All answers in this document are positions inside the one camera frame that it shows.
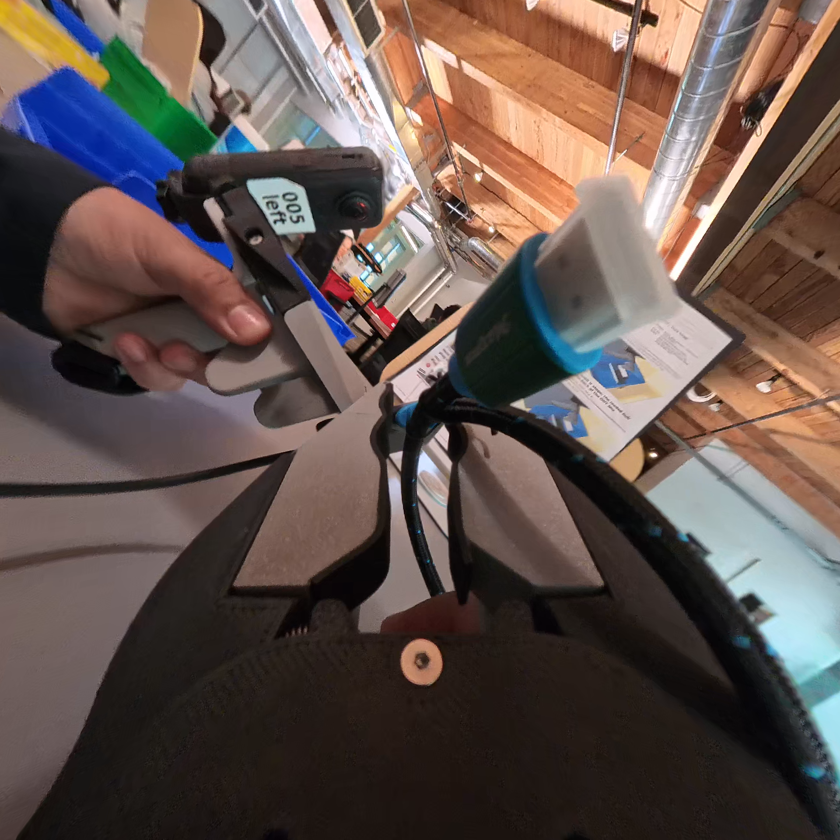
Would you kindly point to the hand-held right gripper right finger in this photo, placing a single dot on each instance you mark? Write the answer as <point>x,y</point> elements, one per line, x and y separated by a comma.
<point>525,531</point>

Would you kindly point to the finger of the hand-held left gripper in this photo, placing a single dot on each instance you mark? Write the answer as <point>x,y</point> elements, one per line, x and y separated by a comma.
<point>321,354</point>
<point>295,407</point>

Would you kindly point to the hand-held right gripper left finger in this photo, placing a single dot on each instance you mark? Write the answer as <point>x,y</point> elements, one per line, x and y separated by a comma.
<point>315,518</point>

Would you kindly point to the blue storage bin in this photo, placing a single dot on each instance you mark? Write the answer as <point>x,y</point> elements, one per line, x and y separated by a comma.
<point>85,131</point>

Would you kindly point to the person's left forearm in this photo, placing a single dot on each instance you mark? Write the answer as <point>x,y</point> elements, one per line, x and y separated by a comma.
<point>33,216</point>

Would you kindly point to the person's right hand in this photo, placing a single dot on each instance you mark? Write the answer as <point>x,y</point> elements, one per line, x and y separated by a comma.
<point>439,617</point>

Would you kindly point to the person's left hand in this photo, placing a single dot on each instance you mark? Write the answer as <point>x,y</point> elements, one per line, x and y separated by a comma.
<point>118,262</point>

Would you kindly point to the wooden stand board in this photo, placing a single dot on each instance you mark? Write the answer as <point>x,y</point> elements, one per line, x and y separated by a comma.
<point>420,344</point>

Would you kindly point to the white stand base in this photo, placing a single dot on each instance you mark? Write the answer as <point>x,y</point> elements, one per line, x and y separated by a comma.
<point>436,485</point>

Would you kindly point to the small green bin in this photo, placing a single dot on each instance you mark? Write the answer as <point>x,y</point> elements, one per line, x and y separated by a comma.
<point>157,111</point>

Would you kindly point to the yellow printed box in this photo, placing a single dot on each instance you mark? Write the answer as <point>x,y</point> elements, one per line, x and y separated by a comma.
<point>46,39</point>

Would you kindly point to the metal duct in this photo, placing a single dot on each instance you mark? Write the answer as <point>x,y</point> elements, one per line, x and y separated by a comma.
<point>702,118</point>

